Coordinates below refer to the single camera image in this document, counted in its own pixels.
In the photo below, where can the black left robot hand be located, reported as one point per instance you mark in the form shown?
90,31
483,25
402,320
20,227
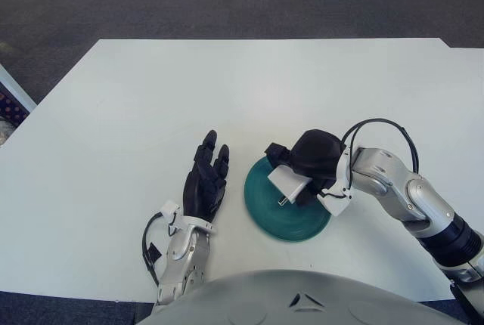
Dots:
202,189

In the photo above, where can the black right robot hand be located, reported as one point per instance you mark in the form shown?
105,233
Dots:
317,155

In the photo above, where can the white wall charger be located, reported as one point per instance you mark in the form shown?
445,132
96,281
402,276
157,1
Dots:
287,183

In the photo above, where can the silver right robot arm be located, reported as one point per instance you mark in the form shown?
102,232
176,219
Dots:
419,196

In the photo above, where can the teal ceramic plate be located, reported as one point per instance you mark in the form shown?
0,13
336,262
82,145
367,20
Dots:
264,211

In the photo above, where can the grey robot torso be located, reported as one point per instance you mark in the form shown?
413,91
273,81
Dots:
298,302

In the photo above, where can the patterned box with white rim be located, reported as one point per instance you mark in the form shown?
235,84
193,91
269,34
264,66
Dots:
10,111

